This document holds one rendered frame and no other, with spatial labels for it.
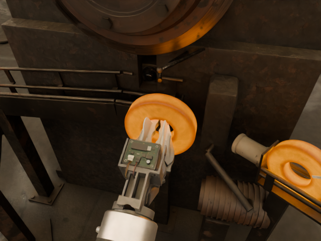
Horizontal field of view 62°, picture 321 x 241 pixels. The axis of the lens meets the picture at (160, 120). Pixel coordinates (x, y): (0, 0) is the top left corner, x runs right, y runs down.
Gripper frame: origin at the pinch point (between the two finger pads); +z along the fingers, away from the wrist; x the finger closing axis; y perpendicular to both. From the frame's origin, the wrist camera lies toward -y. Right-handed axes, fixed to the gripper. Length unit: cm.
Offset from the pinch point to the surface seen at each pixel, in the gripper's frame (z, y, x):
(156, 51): 19.5, -0.4, 5.7
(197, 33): 21.2, 5.3, -4.0
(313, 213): -6.6, -19.4, -37.4
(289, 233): 3, -88, -56
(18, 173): 2, -89, 87
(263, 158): 2.8, -14.9, -24.6
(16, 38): 27, -10, 55
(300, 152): 2.6, -8.2, -30.7
